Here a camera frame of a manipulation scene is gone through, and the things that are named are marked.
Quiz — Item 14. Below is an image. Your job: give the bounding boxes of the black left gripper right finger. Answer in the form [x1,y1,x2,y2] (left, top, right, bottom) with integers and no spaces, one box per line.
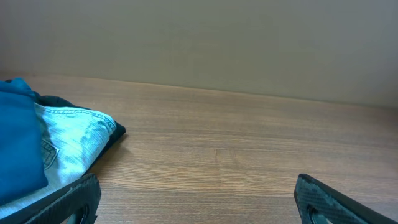
[294,174,397,224]

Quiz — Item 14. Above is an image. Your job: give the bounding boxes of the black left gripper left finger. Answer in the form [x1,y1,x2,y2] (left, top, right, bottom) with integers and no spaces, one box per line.
[1,174,101,224]

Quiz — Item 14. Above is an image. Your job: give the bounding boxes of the folded blue shirt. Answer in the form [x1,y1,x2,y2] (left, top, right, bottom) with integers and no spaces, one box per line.
[1,78,48,205]

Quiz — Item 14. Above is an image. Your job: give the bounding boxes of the folded light denim jeans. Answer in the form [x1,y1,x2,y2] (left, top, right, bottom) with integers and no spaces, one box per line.
[1,104,116,218]

